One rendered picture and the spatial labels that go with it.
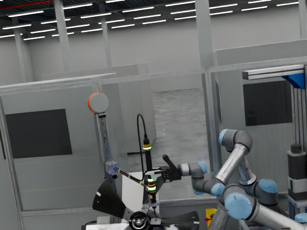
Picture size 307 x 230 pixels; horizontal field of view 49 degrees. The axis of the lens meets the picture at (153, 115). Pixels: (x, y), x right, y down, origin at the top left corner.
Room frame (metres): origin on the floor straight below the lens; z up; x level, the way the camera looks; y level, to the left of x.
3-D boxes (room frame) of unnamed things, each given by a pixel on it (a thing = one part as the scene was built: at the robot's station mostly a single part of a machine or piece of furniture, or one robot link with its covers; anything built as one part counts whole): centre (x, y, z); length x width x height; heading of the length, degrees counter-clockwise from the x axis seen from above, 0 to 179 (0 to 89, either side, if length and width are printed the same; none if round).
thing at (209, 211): (2.14, -0.33, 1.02); 0.16 x 0.10 x 0.11; 174
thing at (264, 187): (2.11, -0.70, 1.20); 0.13 x 0.12 x 0.14; 37
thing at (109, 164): (2.44, 0.36, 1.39); 0.10 x 0.07 x 0.08; 29
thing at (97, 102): (2.52, 0.41, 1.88); 0.17 x 0.15 x 0.16; 84
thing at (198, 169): (1.91, -0.22, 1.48); 0.11 x 0.08 x 0.09; 94
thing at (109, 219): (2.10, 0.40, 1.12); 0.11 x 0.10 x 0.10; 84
